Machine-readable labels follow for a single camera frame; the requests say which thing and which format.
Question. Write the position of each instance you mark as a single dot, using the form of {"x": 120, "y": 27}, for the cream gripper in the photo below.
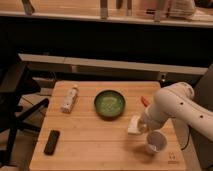
{"x": 142, "y": 125}

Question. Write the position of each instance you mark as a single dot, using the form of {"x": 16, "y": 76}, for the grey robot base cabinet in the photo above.
{"x": 204, "y": 97}

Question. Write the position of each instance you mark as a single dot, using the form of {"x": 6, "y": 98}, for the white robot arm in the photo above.
{"x": 176, "y": 101}

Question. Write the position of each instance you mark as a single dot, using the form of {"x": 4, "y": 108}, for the orange carrot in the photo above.
{"x": 144, "y": 101}

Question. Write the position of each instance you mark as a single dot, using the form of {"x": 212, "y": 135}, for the green bowl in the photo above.
{"x": 109, "y": 104}

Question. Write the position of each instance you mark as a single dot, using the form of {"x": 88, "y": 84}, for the white plastic bottle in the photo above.
{"x": 69, "y": 99}

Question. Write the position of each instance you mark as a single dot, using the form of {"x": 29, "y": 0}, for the black remote control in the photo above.
{"x": 51, "y": 142}

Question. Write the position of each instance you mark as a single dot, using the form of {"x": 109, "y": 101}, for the black office chair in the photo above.
{"x": 16, "y": 81}

